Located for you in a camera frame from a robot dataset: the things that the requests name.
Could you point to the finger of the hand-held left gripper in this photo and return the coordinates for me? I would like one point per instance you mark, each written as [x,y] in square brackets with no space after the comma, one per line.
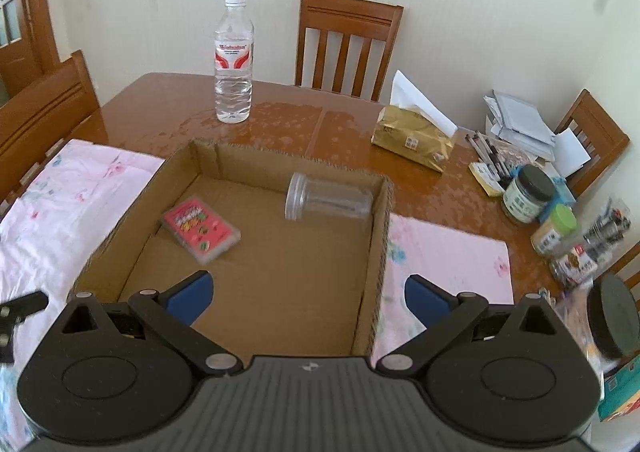
[25,304]

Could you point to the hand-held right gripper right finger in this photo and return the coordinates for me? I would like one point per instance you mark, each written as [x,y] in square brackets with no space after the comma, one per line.
[424,296]

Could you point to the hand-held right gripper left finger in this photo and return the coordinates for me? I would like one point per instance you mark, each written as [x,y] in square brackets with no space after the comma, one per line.
[192,293]

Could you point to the brown cardboard box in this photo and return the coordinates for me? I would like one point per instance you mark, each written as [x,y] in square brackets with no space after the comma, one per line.
[280,277]

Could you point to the pink card pack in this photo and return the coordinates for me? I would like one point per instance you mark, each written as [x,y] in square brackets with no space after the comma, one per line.
[200,230]

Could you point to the pink floral cloth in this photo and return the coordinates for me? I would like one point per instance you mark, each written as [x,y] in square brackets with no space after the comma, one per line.
[65,202]

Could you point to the yellow sticky note pad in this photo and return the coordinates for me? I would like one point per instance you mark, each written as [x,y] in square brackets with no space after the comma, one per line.
[484,181]

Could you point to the clear plastic jar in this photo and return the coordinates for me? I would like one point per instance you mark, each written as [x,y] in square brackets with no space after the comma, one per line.
[327,199]

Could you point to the jar with green lid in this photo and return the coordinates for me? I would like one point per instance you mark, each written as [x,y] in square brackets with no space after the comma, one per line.
[552,232]

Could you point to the glass jar with black lid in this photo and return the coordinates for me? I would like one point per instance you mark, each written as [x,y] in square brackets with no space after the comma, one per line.
[527,194]

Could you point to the bundle of pens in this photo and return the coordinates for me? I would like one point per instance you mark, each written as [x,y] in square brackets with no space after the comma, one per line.
[487,151]

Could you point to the gold tissue pack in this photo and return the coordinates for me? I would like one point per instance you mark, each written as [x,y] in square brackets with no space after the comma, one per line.
[412,136]

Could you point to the clear plastic bag of clips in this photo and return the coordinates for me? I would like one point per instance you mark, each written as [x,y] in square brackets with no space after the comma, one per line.
[595,242]

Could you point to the large jar with black lid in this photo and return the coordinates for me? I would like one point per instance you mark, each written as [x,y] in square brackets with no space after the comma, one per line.
[612,317]

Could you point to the wooden chair with grooved backrest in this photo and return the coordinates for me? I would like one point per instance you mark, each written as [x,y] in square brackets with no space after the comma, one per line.
[45,106]

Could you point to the stack of white papers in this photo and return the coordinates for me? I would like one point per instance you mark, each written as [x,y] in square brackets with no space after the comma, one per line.
[522,119]

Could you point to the colourful cardboard packet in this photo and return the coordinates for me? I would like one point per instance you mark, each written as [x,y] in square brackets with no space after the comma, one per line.
[620,394]

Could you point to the clear water bottle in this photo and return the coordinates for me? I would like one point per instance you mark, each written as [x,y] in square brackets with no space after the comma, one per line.
[233,66]

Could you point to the small wooden chair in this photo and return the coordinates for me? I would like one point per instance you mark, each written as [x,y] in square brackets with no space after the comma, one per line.
[597,131]

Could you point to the wooden slat-back chair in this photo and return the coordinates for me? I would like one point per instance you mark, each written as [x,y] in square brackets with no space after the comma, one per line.
[347,46]

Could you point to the wooden door with glass panes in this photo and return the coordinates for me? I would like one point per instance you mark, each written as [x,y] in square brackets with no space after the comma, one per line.
[22,31]

